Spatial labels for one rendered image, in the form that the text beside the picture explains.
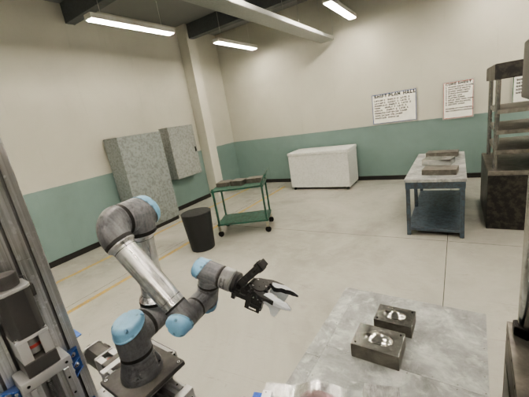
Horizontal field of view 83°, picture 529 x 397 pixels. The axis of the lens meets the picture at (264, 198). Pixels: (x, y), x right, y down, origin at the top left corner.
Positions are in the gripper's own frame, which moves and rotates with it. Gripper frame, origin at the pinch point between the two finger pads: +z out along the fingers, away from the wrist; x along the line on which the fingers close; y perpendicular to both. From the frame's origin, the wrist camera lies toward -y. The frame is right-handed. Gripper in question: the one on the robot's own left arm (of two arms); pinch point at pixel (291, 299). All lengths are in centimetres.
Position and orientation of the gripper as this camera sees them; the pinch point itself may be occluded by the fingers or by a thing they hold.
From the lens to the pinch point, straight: 98.8
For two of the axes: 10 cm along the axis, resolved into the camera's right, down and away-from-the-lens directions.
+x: -3.8, 2.2, -9.0
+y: -1.7, 9.4, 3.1
